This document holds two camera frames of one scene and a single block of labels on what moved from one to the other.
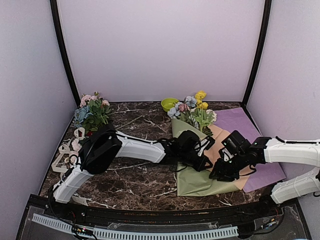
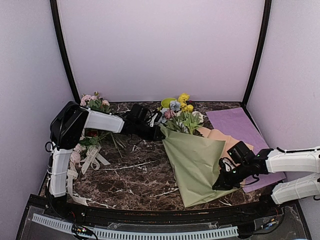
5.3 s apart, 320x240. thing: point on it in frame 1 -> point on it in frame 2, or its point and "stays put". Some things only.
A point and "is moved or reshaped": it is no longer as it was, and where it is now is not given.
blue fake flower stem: [183, 111] -> [174, 105]
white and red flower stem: [210, 117] -> [198, 118]
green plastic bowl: [168, 103] stays put
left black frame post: [55, 12] stays put
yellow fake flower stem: [202, 117] -> [188, 118]
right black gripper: [221, 172] -> [224, 183]
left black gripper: [200, 166] -> [153, 136]
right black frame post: [260, 52] stays put
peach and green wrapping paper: [190, 182] is moved or reshaped
